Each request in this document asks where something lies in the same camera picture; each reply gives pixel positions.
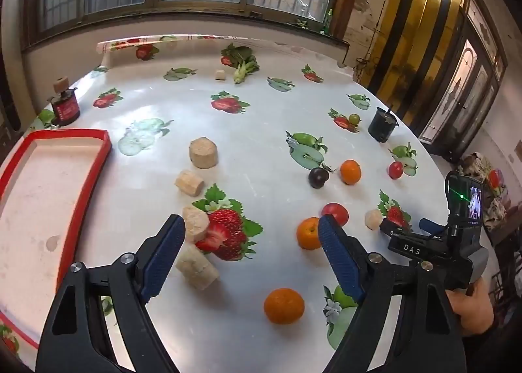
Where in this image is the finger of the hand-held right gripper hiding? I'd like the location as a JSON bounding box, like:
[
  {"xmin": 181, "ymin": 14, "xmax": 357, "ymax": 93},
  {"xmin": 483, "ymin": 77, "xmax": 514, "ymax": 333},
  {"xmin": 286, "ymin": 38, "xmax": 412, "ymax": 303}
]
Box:
[
  {"xmin": 379, "ymin": 219, "xmax": 412, "ymax": 240},
  {"xmin": 419, "ymin": 218, "xmax": 449, "ymax": 235}
]

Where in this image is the floral cushion chair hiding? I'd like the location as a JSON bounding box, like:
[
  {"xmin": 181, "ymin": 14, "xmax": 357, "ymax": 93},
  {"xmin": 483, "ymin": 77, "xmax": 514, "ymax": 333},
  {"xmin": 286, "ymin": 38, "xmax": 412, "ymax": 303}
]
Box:
[{"xmin": 457, "ymin": 150, "xmax": 514, "ymax": 231}]

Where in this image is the whitish cork piece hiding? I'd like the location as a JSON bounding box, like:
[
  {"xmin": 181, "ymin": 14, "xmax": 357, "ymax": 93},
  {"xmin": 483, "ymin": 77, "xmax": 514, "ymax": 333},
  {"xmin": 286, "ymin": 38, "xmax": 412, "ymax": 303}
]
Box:
[{"xmin": 364, "ymin": 210, "xmax": 384, "ymax": 231}]

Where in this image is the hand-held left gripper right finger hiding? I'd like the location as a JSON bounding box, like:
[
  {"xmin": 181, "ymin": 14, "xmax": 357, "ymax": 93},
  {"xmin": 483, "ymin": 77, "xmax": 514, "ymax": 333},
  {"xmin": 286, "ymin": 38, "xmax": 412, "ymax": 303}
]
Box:
[{"xmin": 317, "ymin": 214, "xmax": 474, "ymax": 373}]

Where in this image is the red round fruit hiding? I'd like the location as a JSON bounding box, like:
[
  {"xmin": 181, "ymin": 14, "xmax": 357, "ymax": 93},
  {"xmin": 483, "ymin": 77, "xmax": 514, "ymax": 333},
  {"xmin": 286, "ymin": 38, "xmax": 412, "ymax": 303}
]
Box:
[{"xmin": 321, "ymin": 202, "xmax": 350, "ymax": 227}]

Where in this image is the wooden glass door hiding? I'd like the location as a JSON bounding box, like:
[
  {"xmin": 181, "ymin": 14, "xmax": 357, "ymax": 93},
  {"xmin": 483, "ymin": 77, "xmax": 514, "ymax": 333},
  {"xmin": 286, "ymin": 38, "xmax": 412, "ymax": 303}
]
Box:
[{"xmin": 416, "ymin": 0, "xmax": 510, "ymax": 162}]

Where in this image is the dark jar with red label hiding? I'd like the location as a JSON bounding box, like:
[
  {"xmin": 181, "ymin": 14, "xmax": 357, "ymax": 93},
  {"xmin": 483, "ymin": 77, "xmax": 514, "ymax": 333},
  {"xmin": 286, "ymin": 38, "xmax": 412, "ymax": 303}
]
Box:
[{"xmin": 50, "ymin": 87, "xmax": 81, "ymax": 128}]

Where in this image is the black cup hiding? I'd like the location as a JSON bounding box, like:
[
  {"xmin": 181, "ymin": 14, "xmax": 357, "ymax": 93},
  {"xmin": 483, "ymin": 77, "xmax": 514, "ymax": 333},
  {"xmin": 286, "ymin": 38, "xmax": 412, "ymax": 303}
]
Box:
[{"xmin": 367, "ymin": 106, "xmax": 398, "ymax": 144}]

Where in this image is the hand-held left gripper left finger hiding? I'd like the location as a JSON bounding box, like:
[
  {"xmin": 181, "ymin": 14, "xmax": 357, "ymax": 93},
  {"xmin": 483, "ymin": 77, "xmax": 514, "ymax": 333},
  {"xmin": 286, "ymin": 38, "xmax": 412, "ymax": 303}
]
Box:
[{"xmin": 36, "ymin": 214, "xmax": 187, "ymax": 373}]

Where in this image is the fruit printed tablecloth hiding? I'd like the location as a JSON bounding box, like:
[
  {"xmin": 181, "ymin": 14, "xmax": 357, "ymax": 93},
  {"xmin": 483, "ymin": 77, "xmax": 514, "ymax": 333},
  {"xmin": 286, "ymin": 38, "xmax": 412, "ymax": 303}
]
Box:
[{"xmin": 0, "ymin": 34, "xmax": 453, "ymax": 373}]

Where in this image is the green leafy vegetable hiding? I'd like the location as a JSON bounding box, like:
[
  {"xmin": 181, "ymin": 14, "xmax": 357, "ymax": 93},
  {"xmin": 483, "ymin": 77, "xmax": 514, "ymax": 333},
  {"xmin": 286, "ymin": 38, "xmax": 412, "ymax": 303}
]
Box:
[{"xmin": 221, "ymin": 43, "xmax": 260, "ymax": 84}]

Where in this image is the dark purple plum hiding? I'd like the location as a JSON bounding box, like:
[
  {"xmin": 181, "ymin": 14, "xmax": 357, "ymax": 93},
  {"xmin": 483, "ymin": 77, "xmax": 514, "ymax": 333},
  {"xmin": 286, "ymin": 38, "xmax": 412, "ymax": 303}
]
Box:
[{"xmin": 308, "ymin": 167, "xmax": 330, "ymax": 189}]

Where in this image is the small cork piece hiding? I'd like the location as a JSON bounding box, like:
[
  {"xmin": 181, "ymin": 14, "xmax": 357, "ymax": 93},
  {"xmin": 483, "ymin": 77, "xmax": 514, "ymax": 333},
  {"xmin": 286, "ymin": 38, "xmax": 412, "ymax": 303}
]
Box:
[{"xmin": 175, "ymin": 169, "xmax": 205, "ymax": 197}]

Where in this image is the person's right hand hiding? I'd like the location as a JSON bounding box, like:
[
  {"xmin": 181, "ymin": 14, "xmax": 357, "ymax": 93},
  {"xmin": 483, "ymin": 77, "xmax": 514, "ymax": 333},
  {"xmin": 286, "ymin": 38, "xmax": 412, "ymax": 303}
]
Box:
[{"xmin": 444, "ymin": 277, "xmax": 495, "ymax": 336}]

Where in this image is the large round cork block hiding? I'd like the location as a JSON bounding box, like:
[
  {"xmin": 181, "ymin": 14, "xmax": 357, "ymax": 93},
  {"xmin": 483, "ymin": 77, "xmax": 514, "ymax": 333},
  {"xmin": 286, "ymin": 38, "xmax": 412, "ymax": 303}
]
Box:
[{"xmin": 188, "ymin": 136, "xmax": 219, "ymax": 170}]

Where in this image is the orange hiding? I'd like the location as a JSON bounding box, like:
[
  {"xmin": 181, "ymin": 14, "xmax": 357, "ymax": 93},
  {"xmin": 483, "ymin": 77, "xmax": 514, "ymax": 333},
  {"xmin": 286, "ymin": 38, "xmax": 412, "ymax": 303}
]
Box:
[
  {"xmin": 296, "ymin": 217, "xmax": 324, "ymax": 250},
  {"xmin": 340, "ymin": 159, "xmax": 362, "ymax": 185},
  {"xmin": 263, "ymin": 288, "xmax": 306, "ymax": 325}
]

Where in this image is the cork cylinder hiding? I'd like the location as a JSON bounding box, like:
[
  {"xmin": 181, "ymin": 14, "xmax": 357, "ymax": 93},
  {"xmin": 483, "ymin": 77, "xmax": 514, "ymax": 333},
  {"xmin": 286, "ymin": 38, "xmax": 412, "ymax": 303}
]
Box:
[
  {"xmin": 175, "ymin": 243, "xmax": 219, "ymax": 292},
  {"xmin": 181, "ymin": 206, "xmax": 210, "ymax": 244}
]

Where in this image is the red rimmed tray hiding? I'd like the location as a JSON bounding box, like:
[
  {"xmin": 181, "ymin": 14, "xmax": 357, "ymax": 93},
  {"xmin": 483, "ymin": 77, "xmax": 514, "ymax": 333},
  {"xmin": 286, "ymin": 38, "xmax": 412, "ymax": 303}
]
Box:
[{"xmin": 0, "ymin": 128, "xmax": 113, "ymax": 351}]

